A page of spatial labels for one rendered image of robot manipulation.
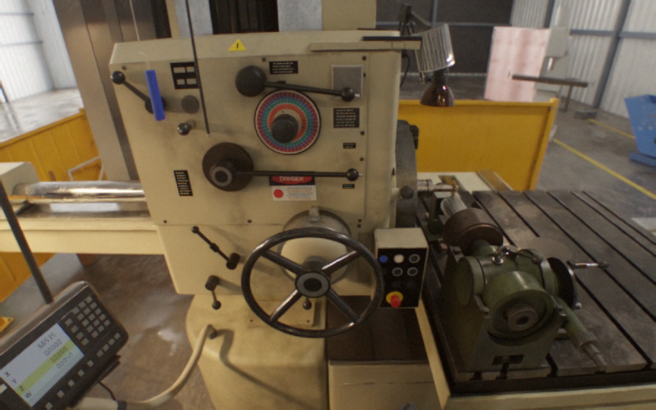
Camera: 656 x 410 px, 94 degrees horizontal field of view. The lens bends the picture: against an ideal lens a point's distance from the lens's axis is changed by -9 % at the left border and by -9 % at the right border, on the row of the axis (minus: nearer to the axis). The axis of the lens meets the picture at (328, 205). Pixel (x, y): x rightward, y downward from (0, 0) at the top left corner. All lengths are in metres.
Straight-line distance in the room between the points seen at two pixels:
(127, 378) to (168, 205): 1.66
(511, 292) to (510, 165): 3.11
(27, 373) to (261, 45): 0.97
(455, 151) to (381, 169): 2.77
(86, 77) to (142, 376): 1.77
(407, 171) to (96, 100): 1.48
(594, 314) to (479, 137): 2.56
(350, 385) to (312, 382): 0.17
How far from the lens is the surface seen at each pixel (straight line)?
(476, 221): 1.23
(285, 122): 0.82
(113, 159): 2.01
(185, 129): 0.93
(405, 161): 1.17
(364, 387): 1.74
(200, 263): 1.23
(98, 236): 1.76
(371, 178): 0.97
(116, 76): 1.00
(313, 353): 1.62
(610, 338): 1.45
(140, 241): 1.66
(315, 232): 0.78
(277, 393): 1.81
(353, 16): 1.54
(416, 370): 1.68
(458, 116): 3.61
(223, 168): 0.92
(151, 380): 2.52
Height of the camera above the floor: 1.89
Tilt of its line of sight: 29 degrees down
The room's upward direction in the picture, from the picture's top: 1 degrees counter-clockwise
